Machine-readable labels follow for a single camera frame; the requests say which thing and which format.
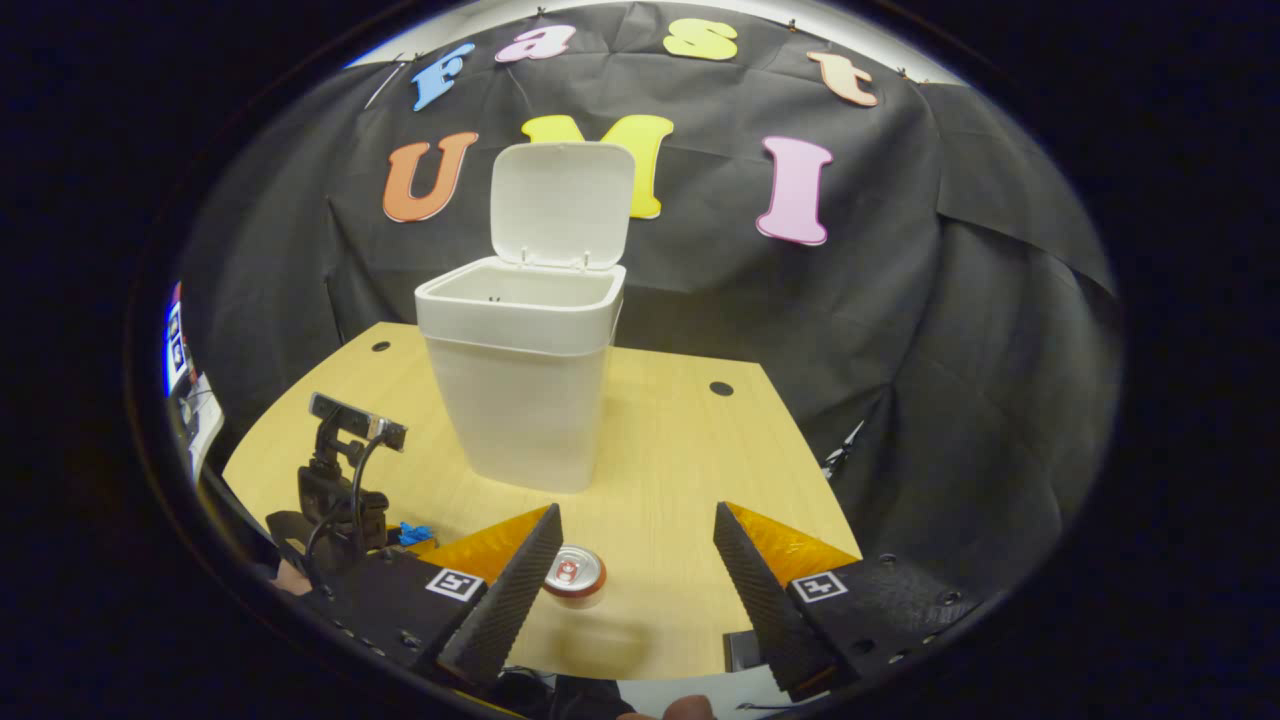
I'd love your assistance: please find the wooden desktop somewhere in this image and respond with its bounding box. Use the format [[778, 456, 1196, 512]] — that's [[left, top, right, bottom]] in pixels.
[[222, 321, 863, 681]]

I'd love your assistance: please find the wall poster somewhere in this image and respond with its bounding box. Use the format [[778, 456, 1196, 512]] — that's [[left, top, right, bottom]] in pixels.
[[163, 283, 196, 401]]

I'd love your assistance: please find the red pop can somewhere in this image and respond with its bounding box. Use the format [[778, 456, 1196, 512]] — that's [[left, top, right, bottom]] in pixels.
[[542, 545, 608, 611]]

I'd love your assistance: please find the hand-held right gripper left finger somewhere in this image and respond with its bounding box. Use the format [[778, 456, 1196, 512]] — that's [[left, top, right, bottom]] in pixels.
[[300, 503, 564, 691]]

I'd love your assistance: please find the black backdrop cloth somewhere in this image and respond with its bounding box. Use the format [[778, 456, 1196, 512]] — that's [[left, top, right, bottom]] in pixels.
[[175, 0, 1126, 601]]

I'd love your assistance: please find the small black box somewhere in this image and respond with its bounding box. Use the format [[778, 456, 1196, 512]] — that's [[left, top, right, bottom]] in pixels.
[[724, 628, 766, 673]]

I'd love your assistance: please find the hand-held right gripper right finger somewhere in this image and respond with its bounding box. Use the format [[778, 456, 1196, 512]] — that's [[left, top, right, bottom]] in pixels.
[[713, 500, 986, 701]]

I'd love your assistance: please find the white desktop garbage bin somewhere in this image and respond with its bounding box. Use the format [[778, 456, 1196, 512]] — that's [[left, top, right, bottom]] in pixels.
[[414, 141, 637, 494]]

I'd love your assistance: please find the white side table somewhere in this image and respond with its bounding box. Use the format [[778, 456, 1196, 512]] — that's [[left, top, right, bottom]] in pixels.
[[178, 372, 227, 483]]

